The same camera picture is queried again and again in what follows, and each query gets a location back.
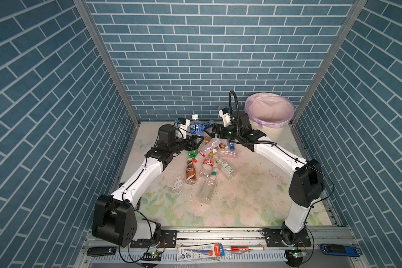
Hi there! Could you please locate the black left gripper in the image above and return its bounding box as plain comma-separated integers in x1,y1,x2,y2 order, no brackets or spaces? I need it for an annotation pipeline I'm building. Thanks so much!
168,134,204,155

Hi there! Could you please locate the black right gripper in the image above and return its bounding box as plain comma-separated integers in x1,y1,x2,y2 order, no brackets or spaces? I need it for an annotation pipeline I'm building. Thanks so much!
204,122,242,141

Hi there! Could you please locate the blue label water bottle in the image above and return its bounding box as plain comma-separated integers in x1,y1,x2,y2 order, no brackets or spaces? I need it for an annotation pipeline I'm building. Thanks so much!
189,115,211,136

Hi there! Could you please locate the brown coffee drink bottle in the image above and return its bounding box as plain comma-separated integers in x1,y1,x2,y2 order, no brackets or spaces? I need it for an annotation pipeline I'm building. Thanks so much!
185,157,197,185

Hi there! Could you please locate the red label cola bottle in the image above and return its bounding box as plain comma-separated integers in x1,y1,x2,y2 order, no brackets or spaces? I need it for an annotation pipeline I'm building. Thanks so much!
199,153,214,178

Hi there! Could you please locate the clear bottle green cap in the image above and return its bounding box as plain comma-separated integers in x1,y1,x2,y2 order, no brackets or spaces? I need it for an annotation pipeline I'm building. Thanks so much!
198,167,219,203

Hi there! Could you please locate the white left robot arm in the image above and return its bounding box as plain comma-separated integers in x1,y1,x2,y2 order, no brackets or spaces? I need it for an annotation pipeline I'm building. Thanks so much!
92,135,204,247

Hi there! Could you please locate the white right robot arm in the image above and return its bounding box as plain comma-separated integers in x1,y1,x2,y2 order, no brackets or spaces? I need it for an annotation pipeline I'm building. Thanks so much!
205,112,325,235

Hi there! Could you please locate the white bin with pink liner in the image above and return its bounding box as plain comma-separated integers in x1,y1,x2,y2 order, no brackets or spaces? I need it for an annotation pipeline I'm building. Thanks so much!
244,93,295,142

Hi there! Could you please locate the green soda bottle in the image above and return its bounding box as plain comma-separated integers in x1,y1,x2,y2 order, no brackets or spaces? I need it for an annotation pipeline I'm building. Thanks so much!
188,149,199,159

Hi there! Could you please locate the blue red label bottle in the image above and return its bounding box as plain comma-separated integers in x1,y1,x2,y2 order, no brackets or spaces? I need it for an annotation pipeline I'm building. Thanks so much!
228,140,235,151

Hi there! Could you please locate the clear bottle red cap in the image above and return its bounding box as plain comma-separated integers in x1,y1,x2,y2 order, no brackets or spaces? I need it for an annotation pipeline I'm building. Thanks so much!
193,138,221,163

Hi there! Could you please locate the amber small bottle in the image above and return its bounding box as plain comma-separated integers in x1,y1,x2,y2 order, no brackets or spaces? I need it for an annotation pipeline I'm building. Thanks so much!
204,137,228,149

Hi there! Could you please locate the clear ribbed bottle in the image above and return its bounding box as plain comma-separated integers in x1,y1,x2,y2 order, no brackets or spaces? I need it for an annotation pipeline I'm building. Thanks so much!
213,149,238,159

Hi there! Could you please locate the clear bottle green label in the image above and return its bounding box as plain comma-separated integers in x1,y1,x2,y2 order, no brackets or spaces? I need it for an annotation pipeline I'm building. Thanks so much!
213,155,237,179

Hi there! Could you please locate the white glue tube package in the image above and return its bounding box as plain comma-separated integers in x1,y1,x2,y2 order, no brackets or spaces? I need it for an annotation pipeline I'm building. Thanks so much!
176,243,225,261

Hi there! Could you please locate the blue black device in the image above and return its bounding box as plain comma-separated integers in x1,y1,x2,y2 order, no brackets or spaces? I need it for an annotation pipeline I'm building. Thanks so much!
320,243,362,258

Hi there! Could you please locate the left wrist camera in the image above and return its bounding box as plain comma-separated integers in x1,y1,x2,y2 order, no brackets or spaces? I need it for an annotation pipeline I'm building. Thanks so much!
176,117,190,139

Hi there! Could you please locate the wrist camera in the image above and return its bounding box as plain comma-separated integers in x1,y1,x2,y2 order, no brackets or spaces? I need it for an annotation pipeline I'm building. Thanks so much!
176,117,190,139
219,107,231,127

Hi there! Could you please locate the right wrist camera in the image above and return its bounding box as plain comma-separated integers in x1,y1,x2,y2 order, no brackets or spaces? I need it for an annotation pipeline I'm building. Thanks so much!
219,107,231,127

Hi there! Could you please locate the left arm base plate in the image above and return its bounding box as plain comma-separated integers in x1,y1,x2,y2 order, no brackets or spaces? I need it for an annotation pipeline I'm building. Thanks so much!
130,230,178,249

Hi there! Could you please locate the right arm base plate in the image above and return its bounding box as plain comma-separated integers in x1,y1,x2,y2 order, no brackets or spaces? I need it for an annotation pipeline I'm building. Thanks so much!
261,228,312,247

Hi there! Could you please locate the red handled tool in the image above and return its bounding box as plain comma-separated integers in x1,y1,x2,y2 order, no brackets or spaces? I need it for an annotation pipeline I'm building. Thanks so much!
224,246,265,254

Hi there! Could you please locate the white slotted cable duct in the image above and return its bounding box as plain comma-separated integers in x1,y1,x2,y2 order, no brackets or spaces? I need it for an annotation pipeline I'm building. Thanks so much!
90,250,288,264

